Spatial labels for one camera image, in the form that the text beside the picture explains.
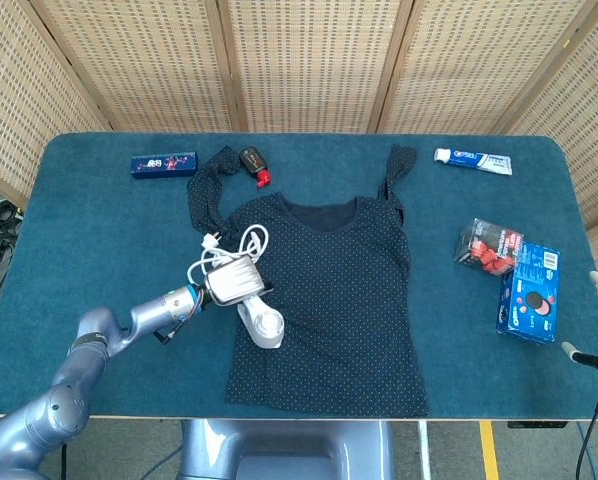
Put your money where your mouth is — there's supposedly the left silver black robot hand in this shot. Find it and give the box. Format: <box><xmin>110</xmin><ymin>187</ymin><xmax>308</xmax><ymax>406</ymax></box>
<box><xmin>202</xmin><ymin>257</ymin><xmax>275</xmax><ymax>307</ymax></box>

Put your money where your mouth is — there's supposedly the white power plug and cord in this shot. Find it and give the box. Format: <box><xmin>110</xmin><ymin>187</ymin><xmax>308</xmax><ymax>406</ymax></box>
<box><xmin>186</xmin><ymin>223</ymin><xmax>271</xmax><ymax>286</ymax></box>

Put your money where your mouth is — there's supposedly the white handheld steam iron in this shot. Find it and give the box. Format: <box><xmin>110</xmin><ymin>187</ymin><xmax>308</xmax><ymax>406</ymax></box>
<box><xmin>236</xmin><ymin>294</ymin><xmax>286</xmax><ymax>350</ymax></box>

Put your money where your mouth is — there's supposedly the blue Oreo cookie box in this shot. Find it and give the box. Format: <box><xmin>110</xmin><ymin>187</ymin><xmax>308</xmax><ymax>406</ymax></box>
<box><xmin>495</xmin><ymin>241</ymin><xmax>562</xmax><ymax>345</ymax></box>

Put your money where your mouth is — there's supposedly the navy polka dot shirt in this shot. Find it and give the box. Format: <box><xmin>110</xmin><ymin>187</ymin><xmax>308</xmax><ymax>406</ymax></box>
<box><xmin>187</xmin><ymin>144</ymin><xmax>430</xmax><ymax>419</ymax></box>

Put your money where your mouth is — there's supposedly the black bottle with red cap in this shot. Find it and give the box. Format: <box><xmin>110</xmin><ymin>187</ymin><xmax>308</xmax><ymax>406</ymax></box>
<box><xmin>239</xmin><ymin>146</ymin><xmax>272</xmax><ymax>190</ymax></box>

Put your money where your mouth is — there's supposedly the dark blue rectangular carton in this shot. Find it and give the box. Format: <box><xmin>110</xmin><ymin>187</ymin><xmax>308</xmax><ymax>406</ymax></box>
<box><xmin>130</xmin><ymin>151</ymin><xmax>201</xmax><ymax>180</ymax></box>

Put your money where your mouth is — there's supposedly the clear box with red pieces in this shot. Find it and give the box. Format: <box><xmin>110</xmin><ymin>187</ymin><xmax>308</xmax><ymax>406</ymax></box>
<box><xmin>452</xmin><ymin>217</ymin><xmax>525</xmax><ymax>278</ymax></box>

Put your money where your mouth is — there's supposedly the grey-blue robot torso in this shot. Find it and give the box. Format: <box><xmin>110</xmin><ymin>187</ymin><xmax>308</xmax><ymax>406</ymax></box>
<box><xmin>178</xmin><ymin>418</ymin><xmax>396</xmax><ymax>480</ymax></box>

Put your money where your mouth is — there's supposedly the white table leg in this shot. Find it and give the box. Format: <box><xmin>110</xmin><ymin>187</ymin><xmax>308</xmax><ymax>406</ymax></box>
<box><xmin>417</xmin><ymin>419</ymin><xmax>433</xmax><ymax>480</ymax></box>

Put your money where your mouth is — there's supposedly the white blue toothpaste tube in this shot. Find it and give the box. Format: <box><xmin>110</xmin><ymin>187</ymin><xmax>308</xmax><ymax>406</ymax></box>
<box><xmin>433</xmin><ymin>147</ymin><xmax>514</xmax><ymax>177</ymax></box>

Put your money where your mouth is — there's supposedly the woven wicker folding screen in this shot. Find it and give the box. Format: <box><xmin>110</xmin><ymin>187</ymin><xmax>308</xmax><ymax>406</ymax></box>
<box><xmin>0</xmin><ymin>0</ymin><xmax>598</xmax><ymax>274</ymax></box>

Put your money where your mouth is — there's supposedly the black bracket under table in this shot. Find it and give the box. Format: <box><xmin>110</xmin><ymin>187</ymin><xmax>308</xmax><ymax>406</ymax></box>
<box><xmin>507</xmin><ymin>420</ymin><xmax>569</xmax><ymax>430</ymax></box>

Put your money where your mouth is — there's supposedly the blue floor cable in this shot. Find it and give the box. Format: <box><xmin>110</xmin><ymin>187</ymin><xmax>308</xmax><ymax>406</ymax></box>
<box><xmin>151</xmin><ymin>443</ymin><xmax>185</xmax><ymax>480</ymax></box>

